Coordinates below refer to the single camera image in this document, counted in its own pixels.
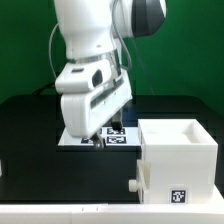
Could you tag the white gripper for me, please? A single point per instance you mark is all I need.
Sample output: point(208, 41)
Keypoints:
point(85, 114)

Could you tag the white drawer cabinet frame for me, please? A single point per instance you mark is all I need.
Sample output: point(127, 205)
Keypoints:
point(178, 162)

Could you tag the white drawer with knob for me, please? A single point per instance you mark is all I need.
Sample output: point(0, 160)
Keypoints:
point(138, 183)

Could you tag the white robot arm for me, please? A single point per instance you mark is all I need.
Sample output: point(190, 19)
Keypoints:
point(94, 30)

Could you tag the white marker sheet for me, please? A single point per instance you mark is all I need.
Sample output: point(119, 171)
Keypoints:
point(127, 136)

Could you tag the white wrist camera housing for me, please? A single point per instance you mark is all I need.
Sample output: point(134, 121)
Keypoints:
point(83, 78)

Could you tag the white L-shaped border wall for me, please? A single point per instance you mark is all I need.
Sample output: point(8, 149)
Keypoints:
point(212, 212)

